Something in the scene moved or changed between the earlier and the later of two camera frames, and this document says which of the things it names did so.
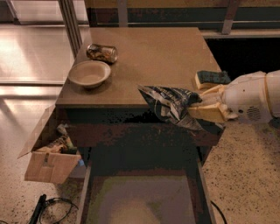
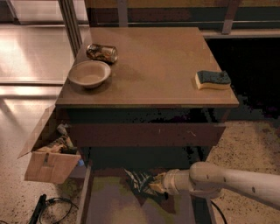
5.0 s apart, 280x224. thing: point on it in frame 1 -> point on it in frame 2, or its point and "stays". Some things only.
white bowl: (88, 73) stays
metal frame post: (71, 24) stays
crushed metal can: (107, 53) stays
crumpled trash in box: (62, 144) stays
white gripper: (246, 97) -> (170, 182)
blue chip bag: (172, 105) -> (141, 182)
